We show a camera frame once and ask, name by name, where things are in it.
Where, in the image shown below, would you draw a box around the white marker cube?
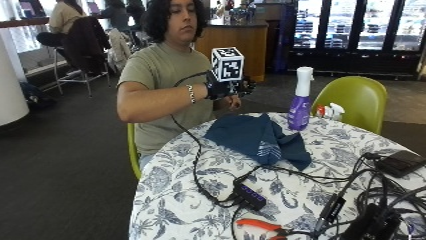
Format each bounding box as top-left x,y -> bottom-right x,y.
209,46 -> 246,83

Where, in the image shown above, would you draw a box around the dark blue cloth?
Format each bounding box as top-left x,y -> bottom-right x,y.
202,112 -> 313,172

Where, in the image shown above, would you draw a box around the wooden counter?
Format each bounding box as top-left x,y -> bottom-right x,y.
193,19 -> 270,83

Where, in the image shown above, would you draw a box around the purple spray bottle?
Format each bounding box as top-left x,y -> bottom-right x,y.
286,66 -> 316,132

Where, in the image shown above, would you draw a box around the the person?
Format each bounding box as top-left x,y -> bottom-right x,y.
116,0 -> 245,171

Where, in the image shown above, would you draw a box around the small white spray bottle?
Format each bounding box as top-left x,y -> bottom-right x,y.
314,102 -> 346,122

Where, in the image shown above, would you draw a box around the green plastic chair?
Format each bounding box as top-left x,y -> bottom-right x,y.
309,75 -> 389,135
127,122 -> 144,182

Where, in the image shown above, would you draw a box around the black usb hub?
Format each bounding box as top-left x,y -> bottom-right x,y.
232,181 -> 269,212

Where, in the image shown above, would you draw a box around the glass door display cooler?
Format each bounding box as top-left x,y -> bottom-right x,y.
285,0 -> 426,76

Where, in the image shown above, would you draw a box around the blue floral tablecloth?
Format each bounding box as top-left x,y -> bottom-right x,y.
128,112 -> 426,240

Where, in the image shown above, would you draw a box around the metal stool with dark jacket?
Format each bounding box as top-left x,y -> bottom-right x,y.
36,15 -> 113,99

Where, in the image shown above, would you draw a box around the flat black device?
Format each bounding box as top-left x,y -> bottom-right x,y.
374,149 -> 426,179

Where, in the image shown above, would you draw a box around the black bag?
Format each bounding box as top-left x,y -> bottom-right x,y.
19,81 -> 59,109

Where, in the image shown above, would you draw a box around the black box device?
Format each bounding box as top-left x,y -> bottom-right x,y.
340,203 -> 403,240

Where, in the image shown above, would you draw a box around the white round column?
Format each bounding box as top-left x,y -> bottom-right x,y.
0,33 -> 31,128

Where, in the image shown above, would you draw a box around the silver bracelet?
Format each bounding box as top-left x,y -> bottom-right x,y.
185,84 -> 197,105

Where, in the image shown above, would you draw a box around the black glove cable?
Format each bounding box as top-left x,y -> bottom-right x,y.
169,70 -> 244,208

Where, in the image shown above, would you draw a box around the orange handled pliers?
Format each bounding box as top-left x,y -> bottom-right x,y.
234,218 -> 292,240

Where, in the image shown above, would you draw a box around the black cable adapter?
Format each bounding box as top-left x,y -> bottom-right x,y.
313,194 -> 347,232

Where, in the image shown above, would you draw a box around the bundle of black cables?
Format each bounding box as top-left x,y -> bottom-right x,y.
230,151 -> 426,240

